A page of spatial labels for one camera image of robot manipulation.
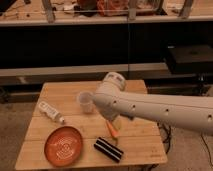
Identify black floor cables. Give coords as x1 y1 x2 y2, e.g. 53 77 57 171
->
156 123 174 154

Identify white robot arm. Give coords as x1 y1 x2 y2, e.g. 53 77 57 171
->
93 72 213 135

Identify wooden table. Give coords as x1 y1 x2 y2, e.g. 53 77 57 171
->
15 81 167 171

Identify orange ceramic bowl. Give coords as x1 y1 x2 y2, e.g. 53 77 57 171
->
44 126 83 167

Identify clear plastic cup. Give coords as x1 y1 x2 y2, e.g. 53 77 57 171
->
77 91 94 113

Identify black box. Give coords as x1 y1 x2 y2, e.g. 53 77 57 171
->
165 45 213 74

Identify white plastic bottle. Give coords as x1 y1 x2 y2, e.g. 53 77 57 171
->
38 101 65 124

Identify orange carrot toy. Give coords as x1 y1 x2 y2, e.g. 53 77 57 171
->
106 120 118 139

